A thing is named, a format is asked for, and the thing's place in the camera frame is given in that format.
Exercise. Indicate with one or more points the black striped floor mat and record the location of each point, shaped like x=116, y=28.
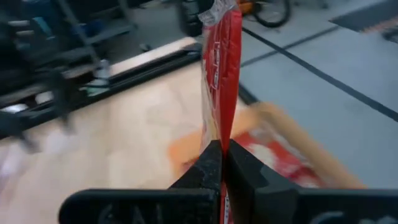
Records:
x=370, y=15

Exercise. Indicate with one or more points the red Orville popcorn bag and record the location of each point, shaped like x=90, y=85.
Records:
x=280, y=158
x=227, y=77

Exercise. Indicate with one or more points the orange shop vacuum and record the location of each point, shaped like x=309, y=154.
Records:
x=247, y=7

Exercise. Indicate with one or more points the dark equipment cart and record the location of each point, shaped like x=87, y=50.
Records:
x=194, y=18

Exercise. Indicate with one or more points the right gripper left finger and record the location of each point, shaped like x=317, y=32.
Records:
x=192, y=202

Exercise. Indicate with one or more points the orange plastic basket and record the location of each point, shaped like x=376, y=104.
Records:
x=308, y=137

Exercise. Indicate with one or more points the black aluminium table frame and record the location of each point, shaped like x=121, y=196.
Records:
x=155, y=70

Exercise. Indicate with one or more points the small black floor box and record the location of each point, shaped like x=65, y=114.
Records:
x=391, y=35

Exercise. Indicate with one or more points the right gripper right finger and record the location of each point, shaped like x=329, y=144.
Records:
x=264, y=199

